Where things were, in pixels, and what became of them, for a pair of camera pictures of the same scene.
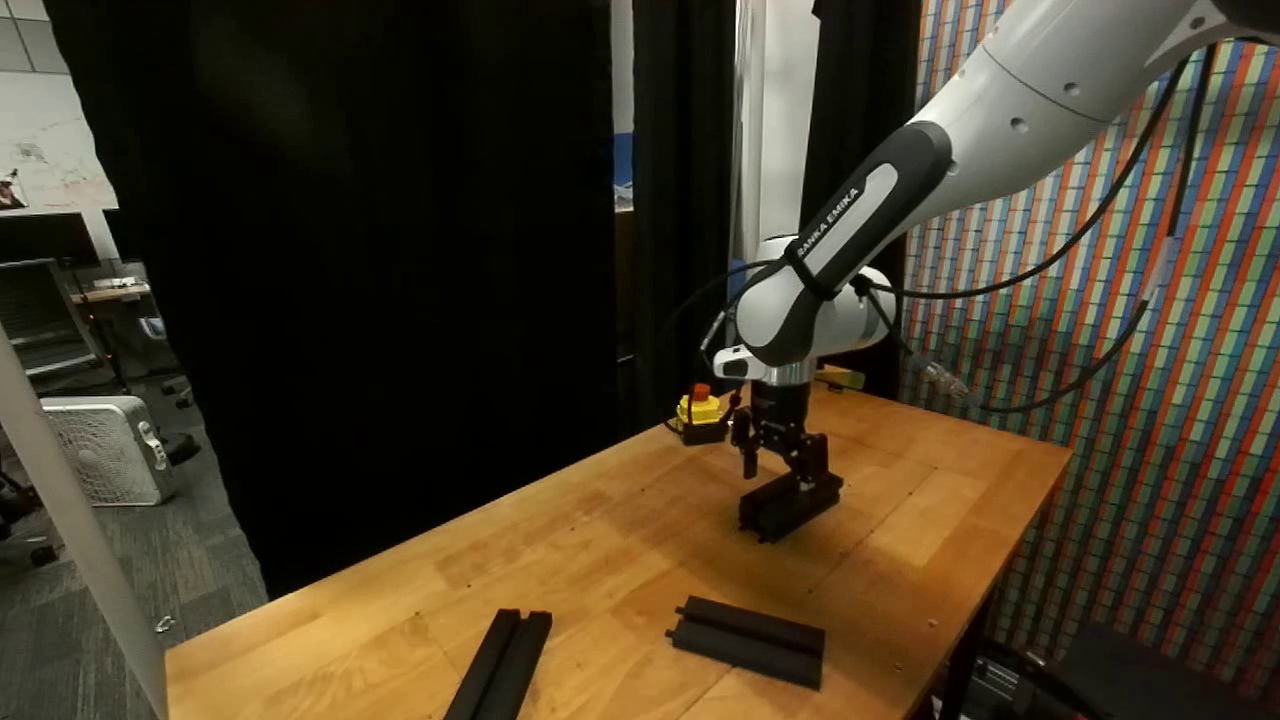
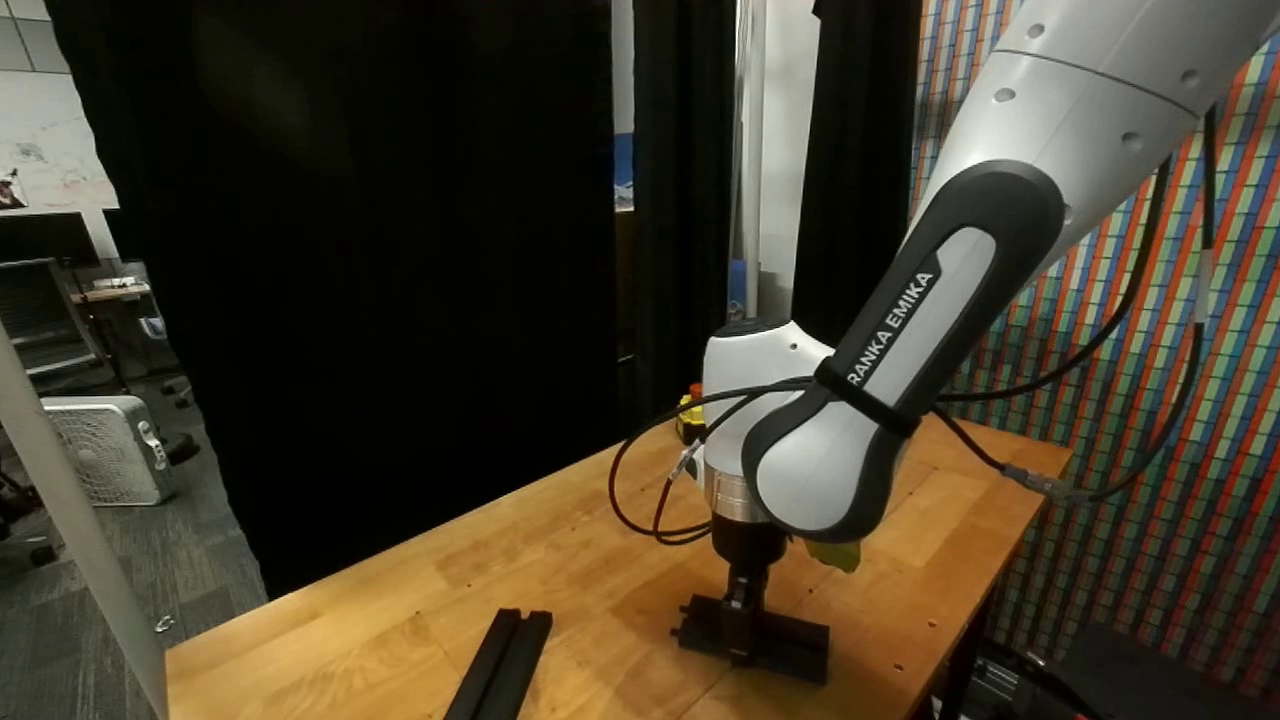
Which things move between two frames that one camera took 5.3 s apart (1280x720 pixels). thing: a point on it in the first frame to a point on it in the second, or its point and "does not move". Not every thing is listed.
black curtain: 390,241 does not move
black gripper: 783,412 to 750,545
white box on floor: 119,446 does not move
